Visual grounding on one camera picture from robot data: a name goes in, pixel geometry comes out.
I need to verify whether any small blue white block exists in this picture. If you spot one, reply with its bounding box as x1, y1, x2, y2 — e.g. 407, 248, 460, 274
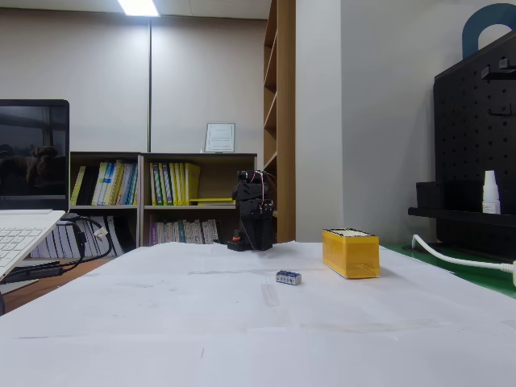
276, 269, 303, 286

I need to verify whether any yellow rectangular box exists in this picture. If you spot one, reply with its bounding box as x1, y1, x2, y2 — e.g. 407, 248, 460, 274
321, 227, 381, 281

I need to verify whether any black clamp with orange knob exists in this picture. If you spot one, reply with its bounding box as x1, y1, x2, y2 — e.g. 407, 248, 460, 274
226, 228, 248, 253

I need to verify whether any low light wood bookshelf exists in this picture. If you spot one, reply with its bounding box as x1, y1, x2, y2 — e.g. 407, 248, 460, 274
138, 152, 259, 248

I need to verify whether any wide yellow binder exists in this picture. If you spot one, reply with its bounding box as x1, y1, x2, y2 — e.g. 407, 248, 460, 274
184, 162, 202, 206

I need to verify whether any framed white certificate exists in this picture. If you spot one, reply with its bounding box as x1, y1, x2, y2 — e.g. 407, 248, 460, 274
204, 122, 238, 154

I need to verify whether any green white binder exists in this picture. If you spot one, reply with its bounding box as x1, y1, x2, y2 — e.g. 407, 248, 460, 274
155, 161, 167, 206
149, 161, 160, 206

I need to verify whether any white paper table cover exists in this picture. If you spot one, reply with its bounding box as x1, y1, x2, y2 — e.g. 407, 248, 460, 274
0, 240, 516, 387

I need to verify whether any tall wooden bookshelf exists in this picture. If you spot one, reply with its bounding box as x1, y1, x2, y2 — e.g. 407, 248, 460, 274
263, 0, 298, 245

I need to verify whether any low bookshelf with dark top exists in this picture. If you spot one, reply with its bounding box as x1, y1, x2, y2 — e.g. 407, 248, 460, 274
69, 151, 143, 259

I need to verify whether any black cup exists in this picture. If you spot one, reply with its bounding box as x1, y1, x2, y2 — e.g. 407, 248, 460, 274
415, 181, 445, 210

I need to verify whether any thin yellow book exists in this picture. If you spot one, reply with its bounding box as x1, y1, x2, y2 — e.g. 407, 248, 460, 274
70, 165, 87, 206

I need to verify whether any green desk mat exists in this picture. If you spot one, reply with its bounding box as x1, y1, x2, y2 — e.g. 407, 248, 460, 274
378, 240, 516, 302

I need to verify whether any black adapter dongle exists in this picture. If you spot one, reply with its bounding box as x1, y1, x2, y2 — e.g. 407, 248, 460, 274
4, 260, 62, 284

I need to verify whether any white laptop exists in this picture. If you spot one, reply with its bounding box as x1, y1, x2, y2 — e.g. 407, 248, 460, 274
0, 99, 71, 284

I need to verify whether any small white dropper bottle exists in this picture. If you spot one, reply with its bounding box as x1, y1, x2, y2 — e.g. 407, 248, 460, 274
481, 169, 502, 215

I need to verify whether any black pegboard with shelf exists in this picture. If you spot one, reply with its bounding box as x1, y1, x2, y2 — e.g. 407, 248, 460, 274
407, 30, 516, 263

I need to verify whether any ceiling light panel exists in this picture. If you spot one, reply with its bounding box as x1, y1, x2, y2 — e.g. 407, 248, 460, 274
116, 0, 160, 19

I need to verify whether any blue arch shape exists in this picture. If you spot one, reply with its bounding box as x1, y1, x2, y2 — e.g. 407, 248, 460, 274
461, 2, 516, 60

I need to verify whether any red black servo wire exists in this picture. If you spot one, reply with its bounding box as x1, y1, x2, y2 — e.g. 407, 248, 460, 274
260, 170, 278, 202

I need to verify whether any black cable loop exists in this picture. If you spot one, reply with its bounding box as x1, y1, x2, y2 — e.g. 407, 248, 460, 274
56, 215, 114, 269

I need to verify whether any white power cable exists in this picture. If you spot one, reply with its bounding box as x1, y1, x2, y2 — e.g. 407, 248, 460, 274
410, 234, 516, 272

